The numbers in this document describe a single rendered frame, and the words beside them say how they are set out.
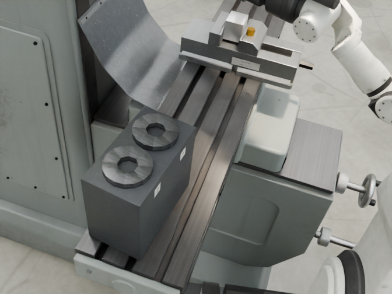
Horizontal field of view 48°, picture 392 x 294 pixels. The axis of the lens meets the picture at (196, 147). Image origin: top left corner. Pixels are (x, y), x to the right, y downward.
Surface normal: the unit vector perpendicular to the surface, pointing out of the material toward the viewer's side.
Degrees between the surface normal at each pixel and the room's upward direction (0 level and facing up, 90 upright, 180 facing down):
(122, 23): 63
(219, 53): 90
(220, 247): 90
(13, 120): 88
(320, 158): 0
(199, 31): 0
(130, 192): 0
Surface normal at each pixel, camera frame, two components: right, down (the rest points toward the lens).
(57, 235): -0.26, 0.37
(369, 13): 0.09, -0.67
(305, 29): -0.65, 0.67
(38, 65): -0.31, 0.66
